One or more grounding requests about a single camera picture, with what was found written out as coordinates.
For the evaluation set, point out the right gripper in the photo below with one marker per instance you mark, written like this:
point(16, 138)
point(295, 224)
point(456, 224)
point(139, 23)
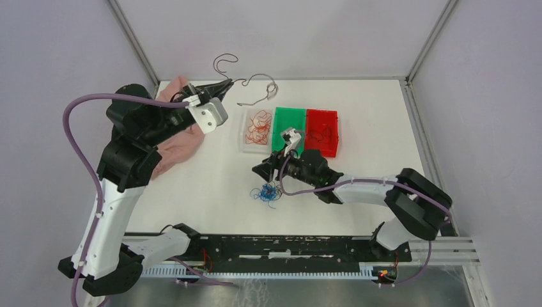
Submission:
point(266, 169)

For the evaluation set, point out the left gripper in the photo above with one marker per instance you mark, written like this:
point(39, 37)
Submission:
point(217, 89)

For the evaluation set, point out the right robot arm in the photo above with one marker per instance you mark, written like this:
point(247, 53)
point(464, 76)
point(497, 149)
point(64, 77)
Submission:
point(420, 208)

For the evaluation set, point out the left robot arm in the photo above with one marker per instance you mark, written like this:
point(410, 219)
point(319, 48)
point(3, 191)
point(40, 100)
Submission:
point(104, 263)

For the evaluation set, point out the clear plastic bin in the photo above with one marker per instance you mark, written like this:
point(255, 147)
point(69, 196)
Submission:
point(255, 134)

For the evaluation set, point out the red plastic bin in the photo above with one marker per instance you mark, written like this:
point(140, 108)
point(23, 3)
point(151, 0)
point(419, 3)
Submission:
point(322, 132)

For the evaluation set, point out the pink cloth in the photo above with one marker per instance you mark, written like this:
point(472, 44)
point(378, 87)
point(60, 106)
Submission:
point(183, 145)

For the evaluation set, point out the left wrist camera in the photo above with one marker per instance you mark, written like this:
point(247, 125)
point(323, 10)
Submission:
point(208, 116)

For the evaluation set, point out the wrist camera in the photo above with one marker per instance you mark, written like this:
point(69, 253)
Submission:
point(292, 138)
point(208, 116)

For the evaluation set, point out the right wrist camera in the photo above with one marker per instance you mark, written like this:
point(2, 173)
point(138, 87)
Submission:
point(292, 138)

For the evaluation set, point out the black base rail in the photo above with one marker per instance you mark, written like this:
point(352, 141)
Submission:
point(289, 254)

